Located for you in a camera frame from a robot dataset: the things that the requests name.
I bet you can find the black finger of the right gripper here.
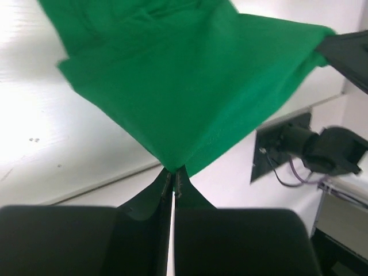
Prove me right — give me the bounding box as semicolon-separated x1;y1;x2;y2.
316;30;368;93

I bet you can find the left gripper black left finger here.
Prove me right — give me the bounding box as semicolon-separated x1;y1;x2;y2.
1;170;173;275

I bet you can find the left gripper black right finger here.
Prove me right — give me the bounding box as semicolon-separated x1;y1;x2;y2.
174;167;322;275

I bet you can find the green t shirt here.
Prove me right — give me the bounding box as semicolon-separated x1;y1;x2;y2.
40;1;334;175

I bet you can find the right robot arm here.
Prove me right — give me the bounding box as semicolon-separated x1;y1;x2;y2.
278;30;367;176

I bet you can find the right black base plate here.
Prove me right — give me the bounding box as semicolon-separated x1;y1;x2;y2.
250;112;312;184

